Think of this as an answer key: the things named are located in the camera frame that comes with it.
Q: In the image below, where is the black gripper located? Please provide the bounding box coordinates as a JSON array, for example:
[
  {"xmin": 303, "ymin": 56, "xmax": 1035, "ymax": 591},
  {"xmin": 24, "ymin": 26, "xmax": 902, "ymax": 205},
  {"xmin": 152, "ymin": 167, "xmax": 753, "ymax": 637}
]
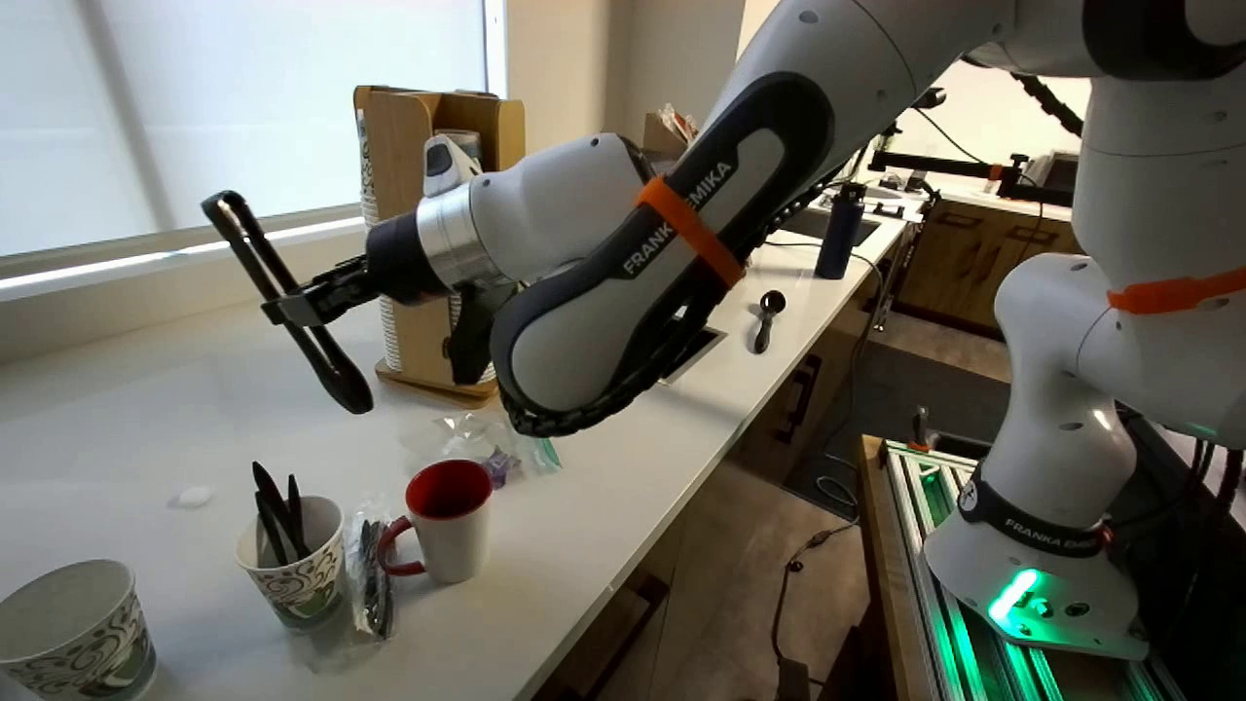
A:
[{"xmin": 260, "ymin": 210, "xmax": 434, "ymax": 331}]

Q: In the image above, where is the wooden cup dispenser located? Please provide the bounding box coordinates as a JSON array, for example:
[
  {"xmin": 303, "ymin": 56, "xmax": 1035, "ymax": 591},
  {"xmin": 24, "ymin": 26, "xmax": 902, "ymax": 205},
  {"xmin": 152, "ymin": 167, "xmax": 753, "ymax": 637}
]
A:
[{"xmin": 351, "ymin": 83, "xmax": 530, "ymax": 405}]

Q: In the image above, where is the paper cup brown swirl print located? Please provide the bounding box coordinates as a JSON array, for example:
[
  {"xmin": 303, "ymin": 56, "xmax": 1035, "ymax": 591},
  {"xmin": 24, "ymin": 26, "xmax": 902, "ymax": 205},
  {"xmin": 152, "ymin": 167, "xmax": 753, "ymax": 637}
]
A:
[{"xmin": 233, "ymin": 492, "xmax": 351, "ymax": 630}]

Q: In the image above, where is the paper cup green swirl print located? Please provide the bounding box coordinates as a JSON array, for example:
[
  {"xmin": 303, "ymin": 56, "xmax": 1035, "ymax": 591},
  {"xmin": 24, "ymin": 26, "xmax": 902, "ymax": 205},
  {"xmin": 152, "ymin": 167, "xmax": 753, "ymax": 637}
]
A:
[{"xmin": 0, "ymin": 556, "xmax": 165, "ymax": 701}]

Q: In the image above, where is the white window roller blind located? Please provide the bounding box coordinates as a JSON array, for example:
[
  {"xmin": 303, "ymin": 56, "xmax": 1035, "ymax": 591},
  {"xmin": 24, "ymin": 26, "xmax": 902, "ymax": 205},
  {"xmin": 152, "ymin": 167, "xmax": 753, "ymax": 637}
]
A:
[{"xmin": 0, "ymin": 0, "xmax": 496, "ymax": 260}]

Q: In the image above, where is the clear zip bag green seal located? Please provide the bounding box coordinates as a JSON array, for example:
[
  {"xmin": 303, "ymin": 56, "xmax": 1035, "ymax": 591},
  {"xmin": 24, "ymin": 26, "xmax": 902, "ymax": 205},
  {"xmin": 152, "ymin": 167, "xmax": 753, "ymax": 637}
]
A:
[{"xmin": 434, "ymin": 409, "xmax": 565, "ymax": 487}]

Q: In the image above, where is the black plastic utensil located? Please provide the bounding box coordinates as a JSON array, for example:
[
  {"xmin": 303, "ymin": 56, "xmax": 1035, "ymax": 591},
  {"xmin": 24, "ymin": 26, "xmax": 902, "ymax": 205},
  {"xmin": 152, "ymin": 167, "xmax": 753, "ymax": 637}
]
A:
[
  {"xmin": 248, "ymin": 461, "xmax": 298, "ymax": 563},
  {"xmin": 279, "ymin": 473, "xmax": 316, "ymax": 556},
  {"xmin": 252, "ymin": 487, "xmax": 286, "ymax": 567}
]

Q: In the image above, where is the white mug red inside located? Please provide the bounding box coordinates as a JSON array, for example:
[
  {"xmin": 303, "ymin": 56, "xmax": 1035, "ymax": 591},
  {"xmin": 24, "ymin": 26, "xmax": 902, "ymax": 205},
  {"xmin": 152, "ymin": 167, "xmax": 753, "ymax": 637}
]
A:
[{"xmin": 374, "ymin": 456, "xmax": 500, "ymax": 588}]

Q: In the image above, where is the plastic wrapped black cutlery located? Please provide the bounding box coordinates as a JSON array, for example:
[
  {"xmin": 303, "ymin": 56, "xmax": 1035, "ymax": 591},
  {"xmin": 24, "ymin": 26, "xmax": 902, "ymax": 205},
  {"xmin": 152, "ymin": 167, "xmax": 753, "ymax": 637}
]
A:
[{"xmin": 347, "ymin": 514, "xmax": 400, "ymax": 643}]

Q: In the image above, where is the small brown box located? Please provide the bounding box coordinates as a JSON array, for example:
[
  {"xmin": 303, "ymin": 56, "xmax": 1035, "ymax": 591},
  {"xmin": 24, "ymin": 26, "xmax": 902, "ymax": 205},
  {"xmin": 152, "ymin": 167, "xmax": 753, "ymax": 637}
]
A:
[{"xmin": 640, "ymin": 100, "xmax": 705, "ymax": 167}]

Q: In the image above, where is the black coffee scoop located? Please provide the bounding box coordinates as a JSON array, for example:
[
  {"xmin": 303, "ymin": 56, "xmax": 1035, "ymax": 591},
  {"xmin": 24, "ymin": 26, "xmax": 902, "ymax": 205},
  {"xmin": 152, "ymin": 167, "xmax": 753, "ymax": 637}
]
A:
[{"xmin": 748, "ymin": 286, "xmax": 790, "ymax": 360}]

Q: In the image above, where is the black cylinder bottle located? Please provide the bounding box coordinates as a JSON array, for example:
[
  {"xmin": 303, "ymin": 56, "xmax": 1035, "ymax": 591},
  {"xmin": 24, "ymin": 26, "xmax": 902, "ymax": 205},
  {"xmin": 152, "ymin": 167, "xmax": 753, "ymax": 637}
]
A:
[{"xmin": 816, "ymin": 179, "xmax": 867, "ymax": 286}]

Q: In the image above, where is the black robot cable conduit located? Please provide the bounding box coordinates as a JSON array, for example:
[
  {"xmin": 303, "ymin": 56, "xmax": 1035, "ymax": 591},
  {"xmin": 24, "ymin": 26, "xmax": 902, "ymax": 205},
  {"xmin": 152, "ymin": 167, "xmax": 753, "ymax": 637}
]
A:
[{"xmin": 496, "ymin": 288, "xmax": 732, "ymax": 439}]

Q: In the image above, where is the orange forearm strap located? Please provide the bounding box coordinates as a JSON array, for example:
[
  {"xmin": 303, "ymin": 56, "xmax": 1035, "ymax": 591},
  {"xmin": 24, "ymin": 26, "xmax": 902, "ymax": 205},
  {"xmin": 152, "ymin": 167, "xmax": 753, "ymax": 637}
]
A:
[{"xmin": 634, "ymin": 170, "xmax": 748, "ymax": 292}]

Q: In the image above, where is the black floor cable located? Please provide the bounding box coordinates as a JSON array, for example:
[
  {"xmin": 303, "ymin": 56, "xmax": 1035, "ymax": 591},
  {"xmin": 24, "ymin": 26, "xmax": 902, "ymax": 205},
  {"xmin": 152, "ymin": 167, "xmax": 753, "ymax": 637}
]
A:
[{"xmin": 764, "ymin": 522, "xmax": 852, "ymax": 701}]

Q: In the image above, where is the wide orange arm strap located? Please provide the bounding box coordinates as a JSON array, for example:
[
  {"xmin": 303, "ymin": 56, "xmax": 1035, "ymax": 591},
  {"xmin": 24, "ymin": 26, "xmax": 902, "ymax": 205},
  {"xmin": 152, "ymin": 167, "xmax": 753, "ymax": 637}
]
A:
[{"xmin": 1105, "ymin": 265, "xmax": 1246, "ymax": 318}]

